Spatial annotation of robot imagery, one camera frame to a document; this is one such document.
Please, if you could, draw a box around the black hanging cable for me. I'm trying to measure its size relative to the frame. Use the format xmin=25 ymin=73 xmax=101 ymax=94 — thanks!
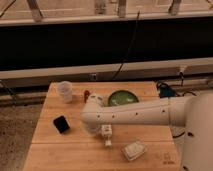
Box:
xmin=111 ymin=9 xmax=141 ymax=81

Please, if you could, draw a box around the dark red small object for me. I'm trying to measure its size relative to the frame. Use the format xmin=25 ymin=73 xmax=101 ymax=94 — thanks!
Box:
xmin=84 ymin=90 xmax=91 ymax=103

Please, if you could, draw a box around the green bowl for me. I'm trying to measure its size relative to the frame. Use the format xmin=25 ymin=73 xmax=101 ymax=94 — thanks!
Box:
xmin=108 ymin=90 xmax=139 ymax=106

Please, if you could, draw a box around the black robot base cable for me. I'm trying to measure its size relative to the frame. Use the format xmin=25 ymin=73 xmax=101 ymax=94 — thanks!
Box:
xmin=155 ymin=80 xmax=198 ymax=140

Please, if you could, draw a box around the white tube with cap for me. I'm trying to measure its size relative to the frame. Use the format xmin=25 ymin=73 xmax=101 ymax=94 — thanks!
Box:
xmin=101 ymin=125 xmax=112 ymax=147

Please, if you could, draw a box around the clear plastic cup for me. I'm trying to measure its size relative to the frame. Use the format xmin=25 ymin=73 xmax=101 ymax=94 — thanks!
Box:
xmin=56 ymin=81 xmax=72 ymax=103

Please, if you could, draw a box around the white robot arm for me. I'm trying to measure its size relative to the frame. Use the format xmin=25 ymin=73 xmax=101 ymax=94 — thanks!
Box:
xmin=80 ymin=93 xmax=213 ymax=171

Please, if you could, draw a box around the black eraser block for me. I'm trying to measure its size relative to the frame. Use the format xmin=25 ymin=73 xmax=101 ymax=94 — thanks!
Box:
xmin=53 ymin=116 xmax=70 ymax=134

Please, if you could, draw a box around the clear plastic wrapped packet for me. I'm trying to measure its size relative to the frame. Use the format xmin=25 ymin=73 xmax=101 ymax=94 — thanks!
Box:
xmin=122 ymin=140 xmax=146 ymax=162

